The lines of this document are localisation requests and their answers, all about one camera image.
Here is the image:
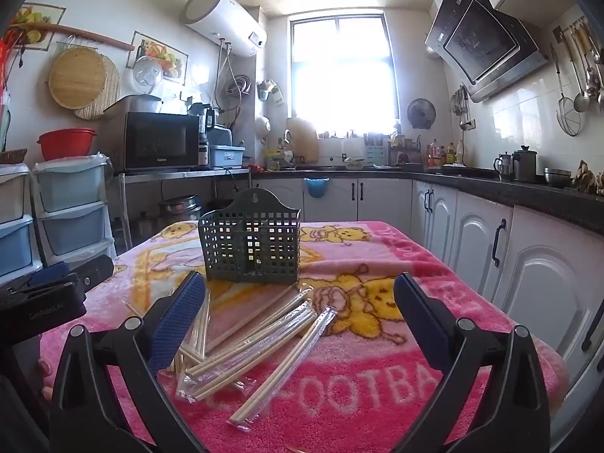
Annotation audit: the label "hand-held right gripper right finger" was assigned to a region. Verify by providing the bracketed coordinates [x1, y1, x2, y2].
[394, 273, 550, 453]

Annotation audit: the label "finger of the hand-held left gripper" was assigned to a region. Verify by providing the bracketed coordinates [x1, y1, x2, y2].
[71, 254, 115, 290]
[26, 261, 71, 291]

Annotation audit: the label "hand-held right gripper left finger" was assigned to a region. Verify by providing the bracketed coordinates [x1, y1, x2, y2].
[49, 271, 208, 453]

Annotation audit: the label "set of chopsticks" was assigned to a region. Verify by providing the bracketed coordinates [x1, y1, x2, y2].
[123, 285, 339, 432]

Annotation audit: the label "row of hanging utensils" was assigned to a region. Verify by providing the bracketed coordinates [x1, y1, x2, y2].
[559, 16, 604, 114]

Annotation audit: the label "person's left hand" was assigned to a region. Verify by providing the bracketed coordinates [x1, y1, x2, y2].
[40, 359, 54, 400]

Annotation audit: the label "blue plastic drawer unit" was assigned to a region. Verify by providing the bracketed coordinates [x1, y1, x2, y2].
[0, 164, 36, 279]
[32, 153, 116, 267]

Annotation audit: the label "printed pink blanket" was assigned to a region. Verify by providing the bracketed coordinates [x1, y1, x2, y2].
[38, 219, 569, 453]

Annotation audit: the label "white base cabinets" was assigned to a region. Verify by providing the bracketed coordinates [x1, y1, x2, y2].
[250, 177, 604, 439]

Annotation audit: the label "stacked steel steamer pot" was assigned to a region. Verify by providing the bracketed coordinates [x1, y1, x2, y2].
[157, 195, 200, 222]

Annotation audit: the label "metal shelf table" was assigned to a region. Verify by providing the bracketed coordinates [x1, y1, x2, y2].
[113, 166, 252, 251]

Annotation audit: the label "red plastic basin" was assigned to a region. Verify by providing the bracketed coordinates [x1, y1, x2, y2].
[37, 128, 97, 161]

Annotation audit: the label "black microwave oven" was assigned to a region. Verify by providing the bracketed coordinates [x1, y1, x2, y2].
[123, 111, 201, 173]

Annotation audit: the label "black gas cooktop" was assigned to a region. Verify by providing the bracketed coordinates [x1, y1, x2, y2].
[439, 163, 498, 179]

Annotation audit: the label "row of condiment bottles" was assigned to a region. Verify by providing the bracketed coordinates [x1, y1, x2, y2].
[426, 139, 465, 168]

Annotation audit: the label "blue hanging bin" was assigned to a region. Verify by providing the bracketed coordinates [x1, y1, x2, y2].
[303, 178, 330, 199]

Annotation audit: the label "black kitchen countertop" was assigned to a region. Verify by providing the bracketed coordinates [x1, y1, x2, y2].
[250, 163, 604, 237]

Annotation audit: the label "grey metal pot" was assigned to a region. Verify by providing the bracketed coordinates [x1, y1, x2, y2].
[101, 94, 164, 115]

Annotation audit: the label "small steel teapot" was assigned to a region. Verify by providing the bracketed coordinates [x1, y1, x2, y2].
[493, 151, 516, 179]

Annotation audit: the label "steel lidded jug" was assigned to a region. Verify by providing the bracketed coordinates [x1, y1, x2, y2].
[512, 145, 539, 183]

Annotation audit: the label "black electric kettle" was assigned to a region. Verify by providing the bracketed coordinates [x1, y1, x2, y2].
[186, 103, 222, 133]

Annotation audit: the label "steel bowl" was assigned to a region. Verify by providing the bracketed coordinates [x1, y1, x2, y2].
[544, 167, 573, 188]

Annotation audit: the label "red mesh bag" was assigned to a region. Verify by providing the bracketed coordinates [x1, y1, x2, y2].
[0, 28, 24, 105]

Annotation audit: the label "wooden cutting board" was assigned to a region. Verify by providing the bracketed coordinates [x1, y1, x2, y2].
[285, 117, 320, 163]

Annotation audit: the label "ginger roots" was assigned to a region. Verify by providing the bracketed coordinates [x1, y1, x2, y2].
[572, 160, 604, 195]

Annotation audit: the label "small hanging utensil rack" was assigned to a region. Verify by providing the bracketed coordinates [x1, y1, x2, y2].
[449, 84, 473, 130]

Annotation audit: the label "wooden rolling pin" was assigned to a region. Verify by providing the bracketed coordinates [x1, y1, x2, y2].
[45, 23, 136, 51]

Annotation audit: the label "kitchen window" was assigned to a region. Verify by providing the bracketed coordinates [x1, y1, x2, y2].
[289, 12, 399, 140]

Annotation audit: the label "white water heater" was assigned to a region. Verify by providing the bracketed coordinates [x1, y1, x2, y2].
[179, 0, 268, 57]

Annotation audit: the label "black range hood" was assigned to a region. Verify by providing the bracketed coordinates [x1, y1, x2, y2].
[425, 0, 550, 103]

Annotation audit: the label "black wire spice rack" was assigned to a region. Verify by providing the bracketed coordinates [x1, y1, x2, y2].
[388, 134, 423, 167]

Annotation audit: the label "small wall fan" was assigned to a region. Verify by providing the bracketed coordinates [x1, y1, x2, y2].
[407, 98, 437, 129]

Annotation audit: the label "fruit wall poster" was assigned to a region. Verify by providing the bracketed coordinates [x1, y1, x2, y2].
[126, 31, 190, 86]
[12, 4, 67, 52]

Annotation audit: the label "coiled hose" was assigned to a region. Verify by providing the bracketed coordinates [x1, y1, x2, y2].
[225, 74, 252, 98]

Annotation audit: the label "wire mesh strainer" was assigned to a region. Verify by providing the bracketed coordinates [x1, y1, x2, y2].
[550, 43, 582, 137]

